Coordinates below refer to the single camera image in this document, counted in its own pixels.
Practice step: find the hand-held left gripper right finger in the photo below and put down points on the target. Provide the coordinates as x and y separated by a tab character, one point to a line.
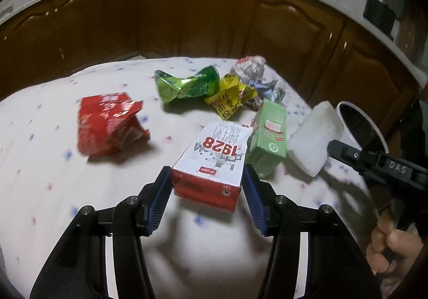
255	202

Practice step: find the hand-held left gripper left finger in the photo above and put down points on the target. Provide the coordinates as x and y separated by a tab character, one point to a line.
159	202

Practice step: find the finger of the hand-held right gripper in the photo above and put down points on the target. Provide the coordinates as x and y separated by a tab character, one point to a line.
351	155

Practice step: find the white-rimmed bin with black liner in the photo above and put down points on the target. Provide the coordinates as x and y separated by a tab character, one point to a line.
361	125

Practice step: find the white and red carton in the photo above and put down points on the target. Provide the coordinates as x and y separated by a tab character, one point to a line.
214	158

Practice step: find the green drink carton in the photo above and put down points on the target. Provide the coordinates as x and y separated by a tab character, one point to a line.
267	138

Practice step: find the red snack bag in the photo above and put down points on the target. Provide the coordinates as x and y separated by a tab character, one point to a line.
107	125

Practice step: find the yellow snack wrapper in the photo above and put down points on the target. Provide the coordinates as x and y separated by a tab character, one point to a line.
227	98

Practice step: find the green snack bag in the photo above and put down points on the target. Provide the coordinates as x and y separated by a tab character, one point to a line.
187	85

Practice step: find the white plastic wrapper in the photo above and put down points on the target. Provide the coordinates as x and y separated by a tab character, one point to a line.
250	68

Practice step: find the person's right hand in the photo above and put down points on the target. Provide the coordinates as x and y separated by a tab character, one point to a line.
401	242

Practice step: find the floral white cloth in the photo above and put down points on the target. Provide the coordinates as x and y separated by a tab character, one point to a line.
50	185

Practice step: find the black cooking pot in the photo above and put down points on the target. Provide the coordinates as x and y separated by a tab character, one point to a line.
379	14

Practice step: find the brown wooden lower cabinets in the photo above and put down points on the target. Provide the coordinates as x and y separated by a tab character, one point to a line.
187	18

